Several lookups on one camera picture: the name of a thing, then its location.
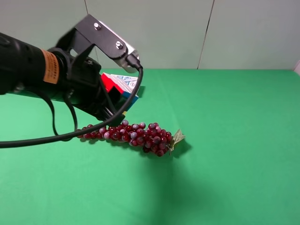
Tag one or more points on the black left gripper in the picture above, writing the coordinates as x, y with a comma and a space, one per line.
81, 82

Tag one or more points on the multicoloured puzzle cube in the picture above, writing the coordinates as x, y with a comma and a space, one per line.
116, 97

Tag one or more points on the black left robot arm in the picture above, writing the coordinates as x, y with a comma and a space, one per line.
55, 75

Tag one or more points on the white blue milk carton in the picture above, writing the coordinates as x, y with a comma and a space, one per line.
125, 84

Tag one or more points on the red purple grape bunch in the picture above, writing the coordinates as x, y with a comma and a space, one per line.
151, 138

